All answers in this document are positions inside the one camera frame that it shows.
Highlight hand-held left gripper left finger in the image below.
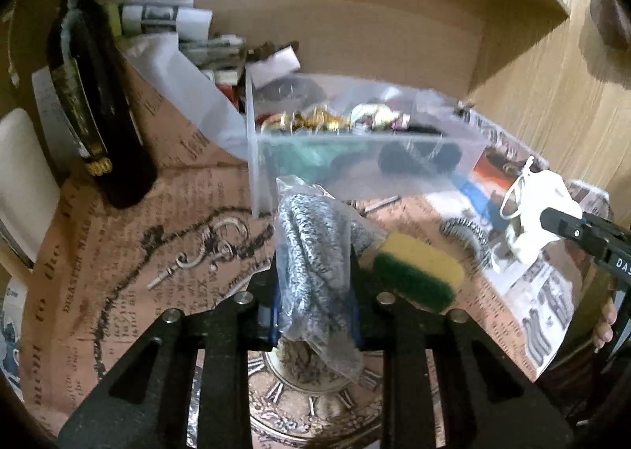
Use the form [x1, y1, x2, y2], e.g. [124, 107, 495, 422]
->
[59, 256, 282, 449]

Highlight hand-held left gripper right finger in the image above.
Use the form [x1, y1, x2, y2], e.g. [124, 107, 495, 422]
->
[349, 241, 577, 449]

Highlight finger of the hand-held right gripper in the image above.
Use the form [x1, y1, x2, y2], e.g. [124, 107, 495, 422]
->
[539, 206, 631, 283]

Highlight white face mask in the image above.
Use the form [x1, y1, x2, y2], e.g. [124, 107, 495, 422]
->
[499, 157, 583, 266]

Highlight bagged grey knit cloth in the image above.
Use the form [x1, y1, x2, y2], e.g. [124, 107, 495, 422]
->
[275, 175, 391, 383]

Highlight clear plastic storage box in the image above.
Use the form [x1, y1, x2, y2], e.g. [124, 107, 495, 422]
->
[245, 70, 488, 219]

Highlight person's right hand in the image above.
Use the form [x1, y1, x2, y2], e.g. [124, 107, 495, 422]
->
[593, 302, 618, 355]

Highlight yellow green sponge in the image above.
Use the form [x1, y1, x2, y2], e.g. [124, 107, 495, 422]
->
[372, 232, 467, 314]

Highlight newspaper print tablecloth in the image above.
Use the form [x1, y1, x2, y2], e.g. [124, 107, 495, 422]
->
[19, 59, 613, 449]

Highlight green cloth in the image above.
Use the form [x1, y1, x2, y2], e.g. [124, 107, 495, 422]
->
[275, 140, 347, 174]

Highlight black fuzzy cloth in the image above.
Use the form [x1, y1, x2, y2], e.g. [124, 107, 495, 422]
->
[376, 140, 465, 174]

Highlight gold foil candies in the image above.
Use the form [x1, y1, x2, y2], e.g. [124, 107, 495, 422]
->
[260, 104, 357, 135]

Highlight silver foil packet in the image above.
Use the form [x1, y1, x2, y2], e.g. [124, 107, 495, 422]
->
[352, 103, 411, 130]

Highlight white paper slip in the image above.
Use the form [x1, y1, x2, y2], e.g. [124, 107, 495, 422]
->
[248, 47, 302, 86]

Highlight dark glass bottle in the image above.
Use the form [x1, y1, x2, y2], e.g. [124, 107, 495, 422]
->
[46, 0, 159, 210]

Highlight pile of pens and clutter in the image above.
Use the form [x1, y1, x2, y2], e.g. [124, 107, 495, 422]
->
[178, 34, 301, 85]

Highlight white chair back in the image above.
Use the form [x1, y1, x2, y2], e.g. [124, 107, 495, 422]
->
[0, 108, 61, 269]

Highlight rolled printed papers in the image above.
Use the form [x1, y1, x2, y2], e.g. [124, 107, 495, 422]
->
[117, 0, 214, 38]

